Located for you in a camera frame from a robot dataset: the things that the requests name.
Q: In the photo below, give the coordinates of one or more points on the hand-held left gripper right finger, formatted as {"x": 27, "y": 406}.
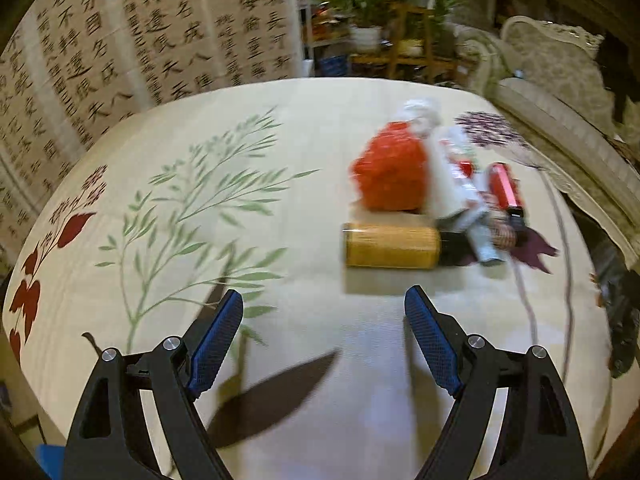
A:
{"x": 430, "y": 340}

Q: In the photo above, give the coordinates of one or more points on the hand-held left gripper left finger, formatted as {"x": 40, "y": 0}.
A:
{"x": 215, "y": 345}

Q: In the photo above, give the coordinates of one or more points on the yellow cylinder jar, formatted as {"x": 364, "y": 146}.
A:
{"x": 390, "y": 246}

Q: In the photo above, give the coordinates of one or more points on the red rectangular box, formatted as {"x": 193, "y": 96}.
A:
{"x": 505, "y": 190}

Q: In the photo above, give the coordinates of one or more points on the white red-label packet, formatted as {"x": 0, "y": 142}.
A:
{"x": 450, "y": 170}

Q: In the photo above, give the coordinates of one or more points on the red plastic bag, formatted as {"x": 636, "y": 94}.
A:
{"x": 390, "y": 170}

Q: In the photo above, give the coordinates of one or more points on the black trash bin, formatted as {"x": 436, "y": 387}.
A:
{"x": 620, "y": 320}

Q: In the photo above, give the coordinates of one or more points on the white tube with green print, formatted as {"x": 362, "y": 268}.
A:
{"x": 482, "y": 245}

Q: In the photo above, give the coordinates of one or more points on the crumpled white tissue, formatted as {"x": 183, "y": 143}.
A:
{"x": 420, "y": 115}

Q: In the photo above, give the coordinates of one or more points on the wooden plant stand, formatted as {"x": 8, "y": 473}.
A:
{"x": 400, "y": 60}

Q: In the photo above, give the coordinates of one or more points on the blue box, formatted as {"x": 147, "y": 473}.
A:
{"x": 332, "y": 65}

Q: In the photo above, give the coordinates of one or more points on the cream ornate sofa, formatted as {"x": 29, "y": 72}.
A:
{"x": 550, "y": 60}

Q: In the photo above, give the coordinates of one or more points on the green plant in white pot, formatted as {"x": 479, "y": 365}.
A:
{"x": 367, "y": 35}

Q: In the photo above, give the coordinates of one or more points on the metal shelf rack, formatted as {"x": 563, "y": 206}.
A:
{"x": 310, "y": 35}

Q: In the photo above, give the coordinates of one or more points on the calligraphy folding screen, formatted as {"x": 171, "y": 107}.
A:
{"x": 150, "y": 25}

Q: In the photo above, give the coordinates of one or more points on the tall green plant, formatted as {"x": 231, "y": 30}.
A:
{"x": 450, "y": 0}

